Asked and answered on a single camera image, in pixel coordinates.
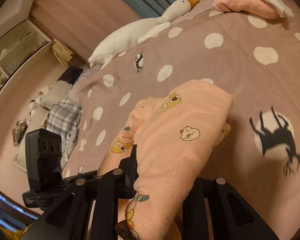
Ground wall shelf cabinet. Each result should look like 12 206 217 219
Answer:
0 20 51 88

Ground peach cartoon print shirt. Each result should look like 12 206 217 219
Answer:
100 80 232 239

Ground grey pillow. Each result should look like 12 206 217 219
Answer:
39 81 73 109

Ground plaid grey blanket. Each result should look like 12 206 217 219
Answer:
47 97 82 159

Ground yellow fringe tassel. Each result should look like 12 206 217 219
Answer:
51 39 74 67

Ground white goose plush toy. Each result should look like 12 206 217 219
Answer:
88 0 200 69

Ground black tracking camera left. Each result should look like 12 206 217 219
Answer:
25 128 62 180

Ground mauve polka dot bedspread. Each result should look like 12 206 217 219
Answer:
63 1 300 239

